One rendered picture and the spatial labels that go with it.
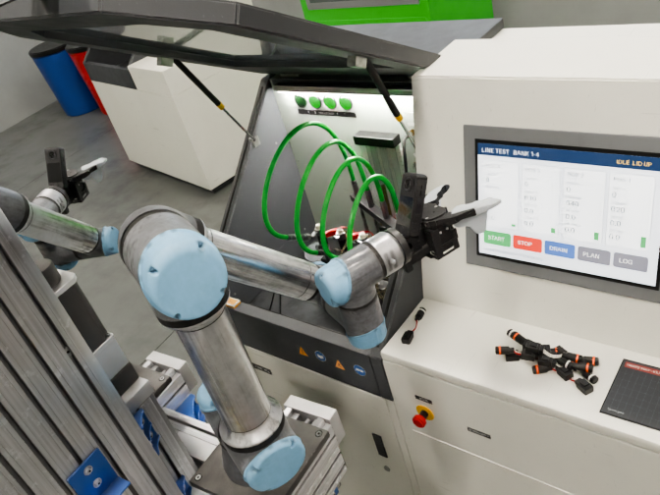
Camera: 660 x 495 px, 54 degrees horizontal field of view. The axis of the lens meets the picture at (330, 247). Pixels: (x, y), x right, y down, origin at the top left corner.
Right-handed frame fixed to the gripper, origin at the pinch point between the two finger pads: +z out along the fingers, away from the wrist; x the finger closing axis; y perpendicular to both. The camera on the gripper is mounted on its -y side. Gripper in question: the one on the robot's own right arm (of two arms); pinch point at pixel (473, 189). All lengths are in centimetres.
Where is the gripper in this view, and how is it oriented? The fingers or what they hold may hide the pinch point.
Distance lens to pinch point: 125.8
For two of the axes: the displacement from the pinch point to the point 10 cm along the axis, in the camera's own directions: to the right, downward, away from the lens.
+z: 8.2, -4.8, 3.2
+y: 3.2, 8.4, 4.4
